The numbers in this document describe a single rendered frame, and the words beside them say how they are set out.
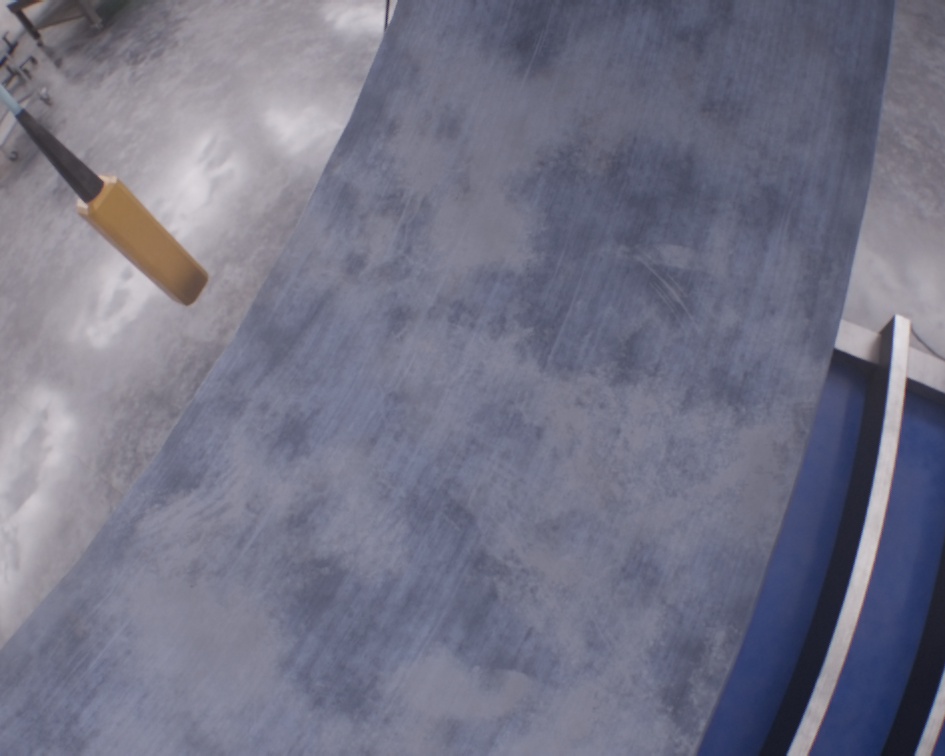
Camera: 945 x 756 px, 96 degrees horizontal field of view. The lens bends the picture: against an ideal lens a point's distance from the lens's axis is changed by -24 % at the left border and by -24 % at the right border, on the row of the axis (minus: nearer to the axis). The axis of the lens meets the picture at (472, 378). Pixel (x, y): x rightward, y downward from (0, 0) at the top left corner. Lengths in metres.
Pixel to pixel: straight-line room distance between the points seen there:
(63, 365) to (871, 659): 3.74
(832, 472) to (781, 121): 1.06
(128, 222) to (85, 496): 2.13
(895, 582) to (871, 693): 0.29
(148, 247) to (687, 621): 0.97
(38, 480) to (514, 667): 3.02
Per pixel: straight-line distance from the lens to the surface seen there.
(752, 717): 1.48
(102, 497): 2.90
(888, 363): 1.60
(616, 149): 0.69
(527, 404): 0.58
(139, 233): 1.04
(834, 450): 1.59
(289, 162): 3.26
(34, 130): 0.94
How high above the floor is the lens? 1.94
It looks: 65 degrees down
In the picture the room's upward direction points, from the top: 24 degrees counter-clockwise
